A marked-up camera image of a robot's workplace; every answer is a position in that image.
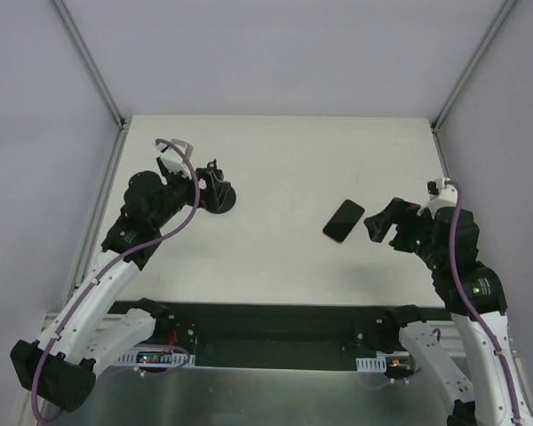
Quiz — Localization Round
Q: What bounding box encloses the right cable duct board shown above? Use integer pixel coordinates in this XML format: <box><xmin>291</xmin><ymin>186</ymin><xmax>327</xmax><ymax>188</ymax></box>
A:
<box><xmin>355</xmin><ymin>353</ymin><xmax>418</xmax><ymax>380</ymax></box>

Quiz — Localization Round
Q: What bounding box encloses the black phone stand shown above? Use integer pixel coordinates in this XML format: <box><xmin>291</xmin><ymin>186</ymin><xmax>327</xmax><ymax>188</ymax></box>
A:
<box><xmin>202</xmin><ymin>158</ymin><xmax>239</xmax><ymax>217</ymax></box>

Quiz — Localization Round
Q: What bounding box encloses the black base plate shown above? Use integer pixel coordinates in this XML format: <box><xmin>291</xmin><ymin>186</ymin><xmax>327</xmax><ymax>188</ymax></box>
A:
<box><xmin>110</xmin><ymin>301</ymin><xmax>454</xmax><ymax>369</ymax></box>

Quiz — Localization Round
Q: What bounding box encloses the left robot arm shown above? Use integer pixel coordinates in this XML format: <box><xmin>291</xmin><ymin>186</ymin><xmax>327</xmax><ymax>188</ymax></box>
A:
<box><xmin>10</xmin><ymin>157</ymin><xmax>236</xmax><ymax>423</ymax></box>

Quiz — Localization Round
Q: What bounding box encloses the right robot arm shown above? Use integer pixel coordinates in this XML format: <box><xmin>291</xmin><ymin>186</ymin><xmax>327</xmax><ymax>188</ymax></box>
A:
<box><xmin>364</xmin><ymin>198</ymin><xmax>533</xmax><ymax>425</ymax></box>

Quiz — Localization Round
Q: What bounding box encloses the left cable duct board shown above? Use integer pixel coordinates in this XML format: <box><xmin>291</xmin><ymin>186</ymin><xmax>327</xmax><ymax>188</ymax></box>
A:
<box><xmin>111</xmin><ymin>346</ymin><xmax>195</xmax><ymax>369</ymax></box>

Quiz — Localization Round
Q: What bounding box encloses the cable duct board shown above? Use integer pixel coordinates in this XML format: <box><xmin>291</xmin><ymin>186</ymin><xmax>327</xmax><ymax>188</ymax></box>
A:
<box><xmin>355</xmin><ymin>353</ymin><xmax>418</xmax><ymax>380</ymax></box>
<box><xmin>111</xmin><ymin>346</ymin><xmax>195</xmax><ymax>369</ymax></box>

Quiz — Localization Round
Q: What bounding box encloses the right aluminium frame post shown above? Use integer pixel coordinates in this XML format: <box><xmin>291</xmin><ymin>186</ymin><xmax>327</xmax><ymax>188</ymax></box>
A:
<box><xmin>431</xmin><ymin>0</ymin><xmax>521</xmax><ymax>134</ymax></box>

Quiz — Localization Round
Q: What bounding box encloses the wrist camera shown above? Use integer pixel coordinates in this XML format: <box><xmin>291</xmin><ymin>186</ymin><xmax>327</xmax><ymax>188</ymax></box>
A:
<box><xmin>155</xmin><ymin>138</ymin><xmax>194</xmax><ymax>179</ymax></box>
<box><xmin>423</xmin><ymin>177</ymin><xmax>457</xmax><ymax>217</ymax></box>

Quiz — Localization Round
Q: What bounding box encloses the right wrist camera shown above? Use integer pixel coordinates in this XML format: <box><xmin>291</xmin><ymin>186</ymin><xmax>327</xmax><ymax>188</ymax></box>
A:
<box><xmin>423</xmin><ymin>177</ymin><xmax>457</xmax><ymax>217</ymax></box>

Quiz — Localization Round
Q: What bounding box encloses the aluminium frame post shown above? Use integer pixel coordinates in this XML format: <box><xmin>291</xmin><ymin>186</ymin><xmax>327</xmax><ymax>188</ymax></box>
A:
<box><xmin>50</xmin><ymin>0</ymin><xmax>126</xmax><ymax>130</ymax></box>
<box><xmin>431</xmin><ymin>0</ymin><xmax>521</xmax><ymax>134</ymax></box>

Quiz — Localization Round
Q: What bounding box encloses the left aluminium frame post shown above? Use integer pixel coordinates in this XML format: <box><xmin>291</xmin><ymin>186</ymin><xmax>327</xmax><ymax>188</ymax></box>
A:
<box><xmin>50</xmin><ymin>0</ymin><xmax>126</xmax><ymax>130</ymax></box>

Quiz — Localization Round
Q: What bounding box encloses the black smartphone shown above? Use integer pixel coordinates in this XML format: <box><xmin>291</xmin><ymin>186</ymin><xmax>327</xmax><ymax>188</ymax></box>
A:
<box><xmin>322</xmin><ymin>199</ymin><xmax>365</xmax><ymax>244</ymax></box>

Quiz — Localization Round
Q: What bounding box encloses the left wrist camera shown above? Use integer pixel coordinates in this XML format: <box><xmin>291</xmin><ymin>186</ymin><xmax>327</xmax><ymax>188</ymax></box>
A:
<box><xmin>155</xmin><ymin>138</ymin><xmax>194</xmax><ymax>179</ymax></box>

